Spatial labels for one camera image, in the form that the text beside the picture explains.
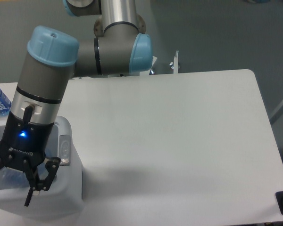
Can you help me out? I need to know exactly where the clear plastic bottle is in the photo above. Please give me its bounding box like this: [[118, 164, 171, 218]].
[[0, 168, 29, 190]]

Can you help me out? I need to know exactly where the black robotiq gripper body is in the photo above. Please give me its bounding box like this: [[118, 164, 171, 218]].
[[0, 113, 54, 172]]

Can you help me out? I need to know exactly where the white trash can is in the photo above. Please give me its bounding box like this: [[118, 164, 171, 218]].
[[0, 116, 84, 219]]

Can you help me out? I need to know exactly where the white right base bracket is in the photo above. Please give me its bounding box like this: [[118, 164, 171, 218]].
[[139, 50, 180, 76]]

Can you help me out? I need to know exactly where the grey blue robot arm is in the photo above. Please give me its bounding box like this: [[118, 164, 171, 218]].
[[0, 0, 153, 206]]

